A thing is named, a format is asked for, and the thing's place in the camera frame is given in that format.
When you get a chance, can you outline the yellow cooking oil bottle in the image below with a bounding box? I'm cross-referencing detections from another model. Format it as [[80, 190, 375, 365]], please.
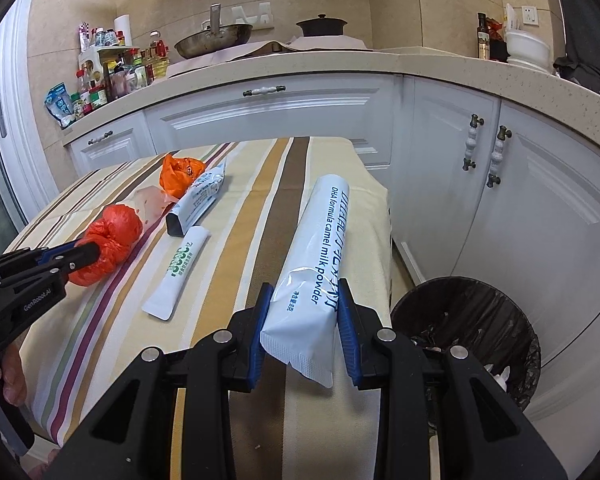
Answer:
[[149, 31, 170, 80]]

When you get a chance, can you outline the group of condiment bottles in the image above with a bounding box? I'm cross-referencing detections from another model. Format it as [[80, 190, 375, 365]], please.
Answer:
[[72, 22, 153, 117]]

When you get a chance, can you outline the dark hanging cloth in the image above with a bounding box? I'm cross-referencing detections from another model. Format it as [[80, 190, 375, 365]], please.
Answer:
[[550, 0, 600, 101]]

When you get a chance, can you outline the metal wok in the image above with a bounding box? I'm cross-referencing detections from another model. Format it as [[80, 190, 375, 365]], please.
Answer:
[[174, 4, 253, 60]]

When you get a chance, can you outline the large orange plastic bag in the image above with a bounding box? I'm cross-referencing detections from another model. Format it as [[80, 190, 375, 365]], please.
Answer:
[[69, 204, 145, 288]]

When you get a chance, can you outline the striped tablecloth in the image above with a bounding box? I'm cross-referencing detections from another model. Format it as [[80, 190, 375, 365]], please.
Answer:
[[5, 136, 393, 480]]

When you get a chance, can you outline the black cooking pot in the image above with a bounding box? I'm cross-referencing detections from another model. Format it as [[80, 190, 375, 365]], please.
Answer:
[[296, 14, 346, 37]]

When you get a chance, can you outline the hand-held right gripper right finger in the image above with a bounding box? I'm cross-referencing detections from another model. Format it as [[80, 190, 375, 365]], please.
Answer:
[[336, 277, 568, 480]]

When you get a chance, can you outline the black trash bin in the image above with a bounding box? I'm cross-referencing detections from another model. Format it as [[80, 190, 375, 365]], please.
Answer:
[[390, 276, 542, 436]]

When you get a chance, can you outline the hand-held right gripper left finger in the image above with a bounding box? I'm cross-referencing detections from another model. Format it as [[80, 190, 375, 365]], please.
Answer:
[[42, 282, 276, 480]]

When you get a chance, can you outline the white lidded container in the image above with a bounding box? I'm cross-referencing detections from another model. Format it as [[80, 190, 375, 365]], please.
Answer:
[[505, 29, 551, 59], [507, 55, 551, 73]]

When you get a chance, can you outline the paper towel roll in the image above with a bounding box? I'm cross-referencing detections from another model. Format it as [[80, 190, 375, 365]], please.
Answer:
[[113, 14, 132, 47]]

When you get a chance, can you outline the dark olive oil bottle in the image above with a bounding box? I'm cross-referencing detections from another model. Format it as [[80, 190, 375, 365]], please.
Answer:
[[476, 12, 490, 59]]

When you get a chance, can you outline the small white green-print sachet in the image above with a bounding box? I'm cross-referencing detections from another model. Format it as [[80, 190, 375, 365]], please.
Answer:
[[142, 226, 211, 321]]

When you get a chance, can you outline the clear plastic wrapper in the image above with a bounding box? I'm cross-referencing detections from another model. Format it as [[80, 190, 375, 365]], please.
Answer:
[[125, 185, 173, 226]]

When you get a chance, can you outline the white kitchen cabinet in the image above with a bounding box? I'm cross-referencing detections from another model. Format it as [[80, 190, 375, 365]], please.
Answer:
[[65, 72, 600, 411]]

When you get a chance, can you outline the crumpled orange plastic bag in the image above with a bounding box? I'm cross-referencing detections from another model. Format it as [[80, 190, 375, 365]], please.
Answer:
[[160, 154, 207, 200]]

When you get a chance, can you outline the person's left hand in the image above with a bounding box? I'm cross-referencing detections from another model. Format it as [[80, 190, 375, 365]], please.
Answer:
[[0, 342, 28, 408]]

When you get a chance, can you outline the opened white silver sachet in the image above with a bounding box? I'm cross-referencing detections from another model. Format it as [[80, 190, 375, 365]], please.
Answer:
[[166, 157, 229, 238]]

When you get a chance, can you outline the blue white snack bag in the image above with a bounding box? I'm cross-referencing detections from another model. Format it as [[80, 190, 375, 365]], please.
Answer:
[[44, 85, 76, 128]]

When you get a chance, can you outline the white spice rack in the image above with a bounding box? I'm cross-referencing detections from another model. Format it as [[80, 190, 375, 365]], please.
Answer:
[[77, 46, 141, 96]]

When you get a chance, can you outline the beige stove cover cloth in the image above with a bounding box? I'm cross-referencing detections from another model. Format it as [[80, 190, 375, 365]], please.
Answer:
[[167, 35, 376, 68]]

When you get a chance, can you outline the large white powder sachet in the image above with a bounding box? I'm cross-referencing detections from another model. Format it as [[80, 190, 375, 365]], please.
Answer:
[[260, 175, 353, 388]]

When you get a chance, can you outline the red food packet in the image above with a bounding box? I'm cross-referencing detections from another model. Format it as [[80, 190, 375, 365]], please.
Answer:
[[487, 17, 510, 61]]

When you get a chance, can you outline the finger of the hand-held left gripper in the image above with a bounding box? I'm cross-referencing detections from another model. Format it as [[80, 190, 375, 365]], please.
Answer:
[[50, 244, 102, 282], [27, 240, 88, 267]]

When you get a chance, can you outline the white double wall socket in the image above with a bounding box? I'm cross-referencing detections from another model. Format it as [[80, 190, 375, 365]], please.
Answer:
[[230, 1, 272, 26]]

